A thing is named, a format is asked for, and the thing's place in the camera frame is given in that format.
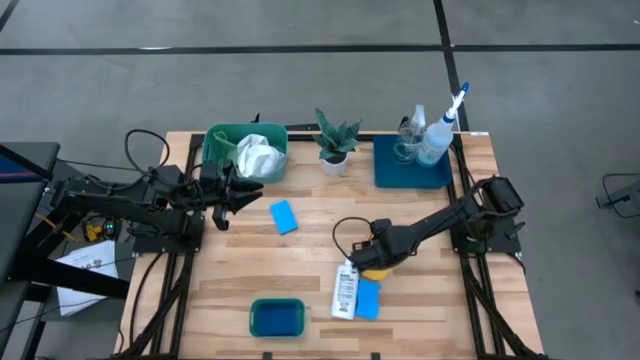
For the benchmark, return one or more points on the grey floor stand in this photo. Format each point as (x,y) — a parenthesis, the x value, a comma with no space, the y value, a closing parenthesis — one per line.
(625,197)

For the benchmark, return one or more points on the yellow cloth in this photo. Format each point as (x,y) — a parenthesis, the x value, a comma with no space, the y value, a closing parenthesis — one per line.
(376,274)

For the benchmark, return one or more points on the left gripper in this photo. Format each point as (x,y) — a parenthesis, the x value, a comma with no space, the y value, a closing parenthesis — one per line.
(217,185)

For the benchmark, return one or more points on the small teal plastic bin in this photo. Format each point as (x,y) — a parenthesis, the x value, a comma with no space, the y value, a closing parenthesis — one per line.
(251,320)

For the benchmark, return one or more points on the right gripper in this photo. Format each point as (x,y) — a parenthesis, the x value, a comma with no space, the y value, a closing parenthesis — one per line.
(380,247)

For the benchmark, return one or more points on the clear spray bottle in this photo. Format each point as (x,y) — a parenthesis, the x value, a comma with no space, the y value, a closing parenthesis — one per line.
(407,147)

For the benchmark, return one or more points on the white lotion bottle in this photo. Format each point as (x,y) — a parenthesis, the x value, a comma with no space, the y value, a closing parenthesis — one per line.
(345,295)

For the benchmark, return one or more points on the white paper sheets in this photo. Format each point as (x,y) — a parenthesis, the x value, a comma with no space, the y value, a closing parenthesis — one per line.
(85,252)

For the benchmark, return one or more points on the white cloth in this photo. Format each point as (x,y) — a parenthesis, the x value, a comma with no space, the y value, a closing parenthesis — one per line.
(257,155)

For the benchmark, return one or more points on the black control box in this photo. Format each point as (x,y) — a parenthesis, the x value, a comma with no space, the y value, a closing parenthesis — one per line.
(110,230)

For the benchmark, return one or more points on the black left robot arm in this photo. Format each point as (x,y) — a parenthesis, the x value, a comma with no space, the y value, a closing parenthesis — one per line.
(115,205)

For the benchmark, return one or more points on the yellow plug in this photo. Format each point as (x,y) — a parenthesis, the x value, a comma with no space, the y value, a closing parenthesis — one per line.
(93,232)

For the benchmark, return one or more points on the large teal plastic bin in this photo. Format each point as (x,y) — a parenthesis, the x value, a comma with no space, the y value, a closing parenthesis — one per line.
(250,178)

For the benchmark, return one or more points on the snake plant in white pot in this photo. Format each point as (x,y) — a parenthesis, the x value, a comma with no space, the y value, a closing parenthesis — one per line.
(334,142)

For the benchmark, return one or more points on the dark blue tray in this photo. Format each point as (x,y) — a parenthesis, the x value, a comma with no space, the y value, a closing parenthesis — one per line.
(400,175)

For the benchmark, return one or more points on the black side desk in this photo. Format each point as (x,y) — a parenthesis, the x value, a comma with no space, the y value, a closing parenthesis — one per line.
(20,225)

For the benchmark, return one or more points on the blue-liquid spray bottle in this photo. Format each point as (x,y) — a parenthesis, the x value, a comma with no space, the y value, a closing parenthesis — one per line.
(434,147)

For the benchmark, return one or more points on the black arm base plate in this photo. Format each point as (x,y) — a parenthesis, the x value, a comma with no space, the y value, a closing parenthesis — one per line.
(505,245)
(150,247)

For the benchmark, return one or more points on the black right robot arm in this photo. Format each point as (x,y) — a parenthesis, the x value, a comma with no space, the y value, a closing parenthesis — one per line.
(440,220)

